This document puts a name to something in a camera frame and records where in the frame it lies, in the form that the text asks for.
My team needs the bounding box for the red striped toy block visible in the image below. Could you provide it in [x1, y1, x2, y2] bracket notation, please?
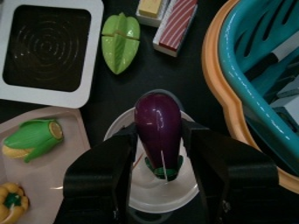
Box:
[152, 0, 200, 58]

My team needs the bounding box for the white toy knife black handle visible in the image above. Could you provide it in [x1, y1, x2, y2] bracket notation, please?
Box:
[244, 30, 299, 81]

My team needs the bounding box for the teal basket with orange rim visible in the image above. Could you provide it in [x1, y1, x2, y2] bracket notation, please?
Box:
[200, 0, 299, 195]

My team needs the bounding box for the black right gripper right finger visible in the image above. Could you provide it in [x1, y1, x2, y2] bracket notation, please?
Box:
[180, 118, 281, 224]

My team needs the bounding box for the purple toy eggplant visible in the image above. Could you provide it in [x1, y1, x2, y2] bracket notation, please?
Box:
[133, 92, 184, 183]

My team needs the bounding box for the light green toy star fruit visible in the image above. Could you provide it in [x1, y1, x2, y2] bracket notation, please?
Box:
[100, 11, 141, 75]

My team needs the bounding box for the white block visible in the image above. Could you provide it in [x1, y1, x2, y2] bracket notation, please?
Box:
[267, 77, 299, 119]

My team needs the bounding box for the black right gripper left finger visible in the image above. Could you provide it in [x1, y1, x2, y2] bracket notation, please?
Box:
[61, 122, 140, 224]

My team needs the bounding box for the yellow toy bell pepper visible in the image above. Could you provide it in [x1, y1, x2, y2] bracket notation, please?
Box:
[0, 181, 30, 224]

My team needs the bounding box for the white toy induction stove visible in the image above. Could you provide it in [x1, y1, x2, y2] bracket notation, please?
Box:
[0, 0, 105, 109]

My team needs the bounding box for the pink cutting board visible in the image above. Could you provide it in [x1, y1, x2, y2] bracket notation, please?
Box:
[0, 106, 92, 224]

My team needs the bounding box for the white bowl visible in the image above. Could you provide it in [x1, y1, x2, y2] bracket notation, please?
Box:
[101, 88, 201, 215]

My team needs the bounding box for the yellow toy butter block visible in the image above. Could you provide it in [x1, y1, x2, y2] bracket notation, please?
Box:
[134, 0, 170, 28]

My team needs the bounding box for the toy corn with green husk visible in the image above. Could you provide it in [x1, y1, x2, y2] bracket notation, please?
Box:
[1, 117, 65, 164]

